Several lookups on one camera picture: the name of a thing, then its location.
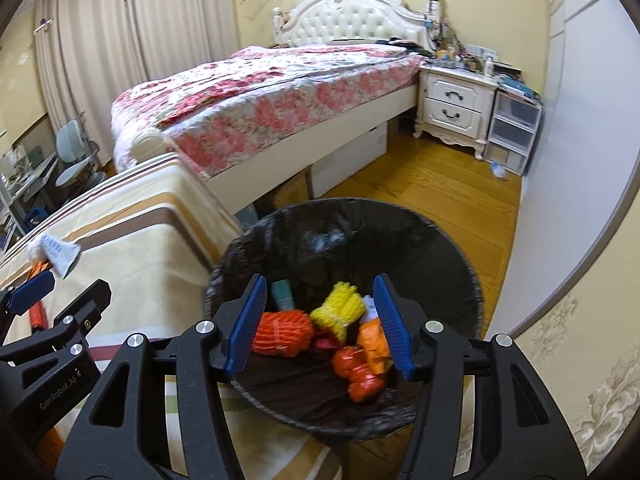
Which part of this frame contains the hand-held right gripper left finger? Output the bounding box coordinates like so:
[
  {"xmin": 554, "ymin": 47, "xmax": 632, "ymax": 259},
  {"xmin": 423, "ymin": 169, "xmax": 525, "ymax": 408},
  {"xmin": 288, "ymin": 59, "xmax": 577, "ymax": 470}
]
[{"xmin": 60, "ymin": 274, "xmax": 268, "ymax": 480}]

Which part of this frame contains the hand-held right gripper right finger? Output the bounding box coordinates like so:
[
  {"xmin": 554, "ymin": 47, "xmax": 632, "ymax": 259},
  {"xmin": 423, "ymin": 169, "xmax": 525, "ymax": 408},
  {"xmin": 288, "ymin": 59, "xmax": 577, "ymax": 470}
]
[{"xmin": 372, "ymin": 273, "xmax": 588, "ymax": 480}]

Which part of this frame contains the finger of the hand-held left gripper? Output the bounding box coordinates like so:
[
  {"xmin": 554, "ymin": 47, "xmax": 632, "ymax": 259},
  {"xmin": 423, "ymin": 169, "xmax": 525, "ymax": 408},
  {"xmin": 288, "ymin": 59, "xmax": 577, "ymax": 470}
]
[
  {"xmin": 0, "ymin": 279, "xmax": 112, "ymax": 377},
  {"xmin": 0, "ymin": 270, "xmax": 56, "ymax": 322}
]

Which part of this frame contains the orange foam fruit net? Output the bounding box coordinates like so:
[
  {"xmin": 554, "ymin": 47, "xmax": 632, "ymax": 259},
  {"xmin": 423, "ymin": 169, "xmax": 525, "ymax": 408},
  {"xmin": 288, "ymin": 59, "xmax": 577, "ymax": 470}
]
[{"xmin": 251, "ymin": 310, "xmax": 317, "ymax": 358}]

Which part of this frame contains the white paper scrap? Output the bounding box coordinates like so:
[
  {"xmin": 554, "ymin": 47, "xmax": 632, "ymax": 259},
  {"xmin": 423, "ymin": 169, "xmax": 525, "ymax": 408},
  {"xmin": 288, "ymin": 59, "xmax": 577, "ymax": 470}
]
[{"xmin": 361, "ymin": 295, "xmax": 383, "ymax": 323}]

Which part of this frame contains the teal tube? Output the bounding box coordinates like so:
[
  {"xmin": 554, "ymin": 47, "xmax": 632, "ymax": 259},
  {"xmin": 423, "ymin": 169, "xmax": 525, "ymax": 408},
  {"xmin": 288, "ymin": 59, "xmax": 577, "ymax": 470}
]
[{"xmin": 270, "ymin": 279, "xmax": 296, "ymax": 311}]

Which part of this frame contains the orange plastic bag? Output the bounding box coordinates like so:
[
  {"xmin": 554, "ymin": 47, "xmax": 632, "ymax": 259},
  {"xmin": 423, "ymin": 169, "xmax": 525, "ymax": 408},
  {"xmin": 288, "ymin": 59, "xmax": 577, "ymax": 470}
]
[{"xmin": 331, "ymin": 345, "xmax": 388, "ymax": 403}]

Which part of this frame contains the yellow foam fruit net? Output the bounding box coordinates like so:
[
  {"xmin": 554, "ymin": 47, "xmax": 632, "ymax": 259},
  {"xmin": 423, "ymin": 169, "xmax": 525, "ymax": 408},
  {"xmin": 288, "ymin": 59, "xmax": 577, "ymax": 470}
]
[{"xmin": 310, "ymin": 281, "xmax": 366, "ymax": 343}]

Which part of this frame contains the black lined waste bin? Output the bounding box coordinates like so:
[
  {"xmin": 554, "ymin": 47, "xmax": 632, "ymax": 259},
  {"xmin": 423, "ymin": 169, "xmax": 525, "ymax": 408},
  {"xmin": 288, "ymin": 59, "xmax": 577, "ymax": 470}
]
[{"xmin": 202, "ymin": 197, "xmax": 486, "ymax": 443}]

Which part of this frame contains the white printed sachet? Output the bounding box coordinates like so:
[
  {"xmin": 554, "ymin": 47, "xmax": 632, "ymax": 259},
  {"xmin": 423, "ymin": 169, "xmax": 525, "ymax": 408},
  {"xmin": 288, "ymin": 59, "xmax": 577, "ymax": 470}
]
[{"xmin": 42, "ymin": 234, "xmax": 81, "ymax": 279}]

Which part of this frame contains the striped blanket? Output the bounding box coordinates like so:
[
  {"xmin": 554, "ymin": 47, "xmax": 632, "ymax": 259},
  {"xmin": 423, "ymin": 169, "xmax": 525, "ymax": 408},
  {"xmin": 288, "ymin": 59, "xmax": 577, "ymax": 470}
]
[{"xmin": 0, "ymin": 152, "xmax": 346, "ymax": 480}]

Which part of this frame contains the white desk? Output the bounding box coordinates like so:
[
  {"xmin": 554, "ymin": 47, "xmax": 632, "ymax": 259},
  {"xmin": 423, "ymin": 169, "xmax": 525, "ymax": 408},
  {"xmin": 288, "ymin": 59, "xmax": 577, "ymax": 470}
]
[{"xmin": 0, "ymin": 150, "xmax": 58, "ymax": 211}]

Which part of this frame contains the brown cardboard box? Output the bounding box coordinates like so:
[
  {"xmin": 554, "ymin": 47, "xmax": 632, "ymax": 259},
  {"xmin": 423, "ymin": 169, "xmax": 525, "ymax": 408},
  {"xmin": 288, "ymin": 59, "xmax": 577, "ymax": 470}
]
[{"xmin": 272, "ymin": 172, "xmax": 313, "ymax": 211}]

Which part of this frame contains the grey desk chair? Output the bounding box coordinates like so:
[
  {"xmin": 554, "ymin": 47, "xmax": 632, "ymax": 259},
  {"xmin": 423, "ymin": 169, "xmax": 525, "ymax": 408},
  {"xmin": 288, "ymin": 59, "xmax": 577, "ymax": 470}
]
[{"xmin": 54, "ymin": 117, "xmax": 106, "ymax": 188}]

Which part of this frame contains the white storage box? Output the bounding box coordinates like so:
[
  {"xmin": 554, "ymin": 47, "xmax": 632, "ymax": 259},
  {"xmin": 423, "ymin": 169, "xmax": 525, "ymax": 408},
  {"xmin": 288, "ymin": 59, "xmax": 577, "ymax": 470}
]
[{"xmin": 307, "ymin": 120, "xmax": 390, "ymax": 198}]

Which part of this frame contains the beige curtain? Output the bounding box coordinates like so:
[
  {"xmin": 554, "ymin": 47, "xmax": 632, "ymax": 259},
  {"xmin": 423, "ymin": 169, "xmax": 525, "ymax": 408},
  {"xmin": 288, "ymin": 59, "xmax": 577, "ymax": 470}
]
[
  {"xmin": 125, "ymin": 0, "xmax": 241, "ymax": 81},
  {"xmin": 32, "ymin": 0, "xmax": 146, "ymax": 161}
]

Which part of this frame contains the white nightstand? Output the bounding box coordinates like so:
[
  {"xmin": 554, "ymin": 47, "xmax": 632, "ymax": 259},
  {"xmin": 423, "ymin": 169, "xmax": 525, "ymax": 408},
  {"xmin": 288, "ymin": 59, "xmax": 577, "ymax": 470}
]
[{"xmin": 412, "ymin": 65, "xmax": 501, "ymax": 161}]

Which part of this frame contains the clear plastic drawer unit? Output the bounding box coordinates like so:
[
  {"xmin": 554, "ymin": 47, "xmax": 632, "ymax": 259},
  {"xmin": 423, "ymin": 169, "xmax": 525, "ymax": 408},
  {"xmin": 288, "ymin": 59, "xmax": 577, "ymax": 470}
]
[{"xmin": 484, "ymin": 87, "xmax": 543, "ymax": 177}]

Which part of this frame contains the floral quilt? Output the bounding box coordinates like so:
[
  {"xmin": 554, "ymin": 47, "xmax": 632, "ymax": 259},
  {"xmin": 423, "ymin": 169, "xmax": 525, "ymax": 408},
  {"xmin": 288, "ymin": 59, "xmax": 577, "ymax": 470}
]
[{"xmin": 111, "ymin": 44, "xmax": 426, "ymax": 178}]

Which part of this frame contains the blue flat box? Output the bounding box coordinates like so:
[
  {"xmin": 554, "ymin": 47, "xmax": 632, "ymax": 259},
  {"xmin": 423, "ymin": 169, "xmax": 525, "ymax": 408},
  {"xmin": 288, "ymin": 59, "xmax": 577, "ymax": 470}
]
[{"xmin": 497, "ymin": 77, "xmax": 541, "ymax": 103}]

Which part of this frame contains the clutter of small items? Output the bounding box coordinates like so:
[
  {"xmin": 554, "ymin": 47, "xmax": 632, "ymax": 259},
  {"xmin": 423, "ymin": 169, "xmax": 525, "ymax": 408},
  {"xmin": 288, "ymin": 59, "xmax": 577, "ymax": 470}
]
[{"xmin": 425, "ymin": 35, "xmax": 501, "ymax": 73}]

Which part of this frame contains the white wardrobe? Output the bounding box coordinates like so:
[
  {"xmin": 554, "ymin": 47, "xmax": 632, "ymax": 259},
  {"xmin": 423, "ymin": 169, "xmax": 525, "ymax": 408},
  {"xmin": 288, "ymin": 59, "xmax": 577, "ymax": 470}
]
[{"xmin": 520, "ymin": 0, "xmax": 640, "ymax": 341}]

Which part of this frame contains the white bed with tufted headboard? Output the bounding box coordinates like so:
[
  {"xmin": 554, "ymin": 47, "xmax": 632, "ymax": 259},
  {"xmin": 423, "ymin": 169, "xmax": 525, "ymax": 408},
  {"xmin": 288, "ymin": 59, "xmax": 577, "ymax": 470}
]
[{"xmin": 132, "ymin": 0, "xmax": 443, "ymax": 211}]

